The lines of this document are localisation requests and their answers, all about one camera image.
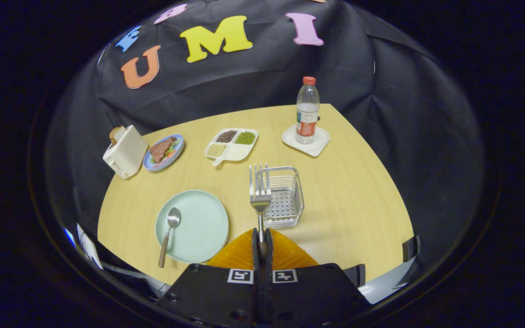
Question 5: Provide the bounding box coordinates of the blue plate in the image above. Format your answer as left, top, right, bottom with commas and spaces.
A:
143, 134, 185, 172

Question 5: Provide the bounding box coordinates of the black backdrop cloth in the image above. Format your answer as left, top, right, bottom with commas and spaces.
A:
44, 0, 486, 301

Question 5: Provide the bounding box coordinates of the metal spoon with wooden handle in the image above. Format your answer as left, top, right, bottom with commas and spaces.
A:
158, 207, 181, 268

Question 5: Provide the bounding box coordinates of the metal fork with wooden handle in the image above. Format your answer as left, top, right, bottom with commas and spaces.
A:
249, 163, 273, 256

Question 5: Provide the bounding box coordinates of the light green plate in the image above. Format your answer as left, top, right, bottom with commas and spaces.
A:
155, 190, 230, 264

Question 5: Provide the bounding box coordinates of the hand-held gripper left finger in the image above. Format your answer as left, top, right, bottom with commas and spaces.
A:
155, 228, 263, 328

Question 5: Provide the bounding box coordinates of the white paper sheet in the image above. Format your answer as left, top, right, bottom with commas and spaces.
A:
77, 223, 104, 270

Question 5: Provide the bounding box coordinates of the white square coaster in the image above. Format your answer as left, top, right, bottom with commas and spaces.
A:
282, 125, 330, 158

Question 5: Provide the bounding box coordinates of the white divided tray with beans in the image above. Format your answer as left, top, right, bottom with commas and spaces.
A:
204, 128, 259, 166

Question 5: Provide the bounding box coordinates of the metal wire basket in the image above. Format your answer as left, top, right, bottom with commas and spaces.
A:
262, 166, 305, 229

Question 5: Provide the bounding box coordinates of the brown steak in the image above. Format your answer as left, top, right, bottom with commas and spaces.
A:
149, 137, 177, 164

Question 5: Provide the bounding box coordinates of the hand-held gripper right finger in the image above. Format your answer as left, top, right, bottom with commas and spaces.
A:
262, 228, 372, 328

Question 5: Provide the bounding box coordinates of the clear red-capped water bottle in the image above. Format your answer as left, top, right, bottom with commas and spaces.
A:
296, 76, 320, 144

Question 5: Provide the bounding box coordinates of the white toaster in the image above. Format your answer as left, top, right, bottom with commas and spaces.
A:
103, 125, 149, 179

